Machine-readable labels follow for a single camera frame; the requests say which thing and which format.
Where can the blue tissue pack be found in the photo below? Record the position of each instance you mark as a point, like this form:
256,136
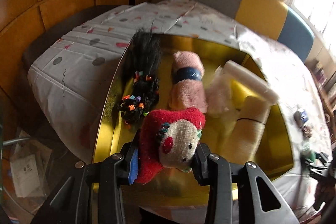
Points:
302,116

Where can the white sponge block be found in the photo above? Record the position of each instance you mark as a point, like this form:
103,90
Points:
249,79

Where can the patterned white tablecloth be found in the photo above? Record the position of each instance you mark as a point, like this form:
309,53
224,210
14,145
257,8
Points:
78,56

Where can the gold box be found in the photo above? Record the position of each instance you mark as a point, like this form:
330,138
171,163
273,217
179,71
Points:
278,140

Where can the white fluffy cloth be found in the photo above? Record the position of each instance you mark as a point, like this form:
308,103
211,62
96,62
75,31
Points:
220,98

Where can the yellow sofa cushion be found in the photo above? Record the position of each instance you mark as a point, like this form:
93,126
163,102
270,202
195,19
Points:
262,11

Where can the red knitted sock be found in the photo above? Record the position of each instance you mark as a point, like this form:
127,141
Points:
157,121

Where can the cream mesh cloth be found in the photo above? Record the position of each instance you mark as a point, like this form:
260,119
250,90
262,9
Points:
249,132

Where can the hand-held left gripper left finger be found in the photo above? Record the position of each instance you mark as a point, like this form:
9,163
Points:
133,166

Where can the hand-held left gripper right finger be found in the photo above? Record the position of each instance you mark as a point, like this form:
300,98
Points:
203,163

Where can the blue sofa cushion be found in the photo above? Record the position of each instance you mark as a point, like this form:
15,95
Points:
294,32

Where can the black hairpiece with coloured beads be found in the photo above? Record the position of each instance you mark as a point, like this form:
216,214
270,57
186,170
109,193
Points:
144,56

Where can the blue band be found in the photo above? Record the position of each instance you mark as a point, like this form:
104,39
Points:
189,74

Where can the pink fluffy roll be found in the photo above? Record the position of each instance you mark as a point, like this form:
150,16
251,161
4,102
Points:
186,92

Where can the white paper sheet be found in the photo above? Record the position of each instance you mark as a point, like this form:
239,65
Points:
25,174

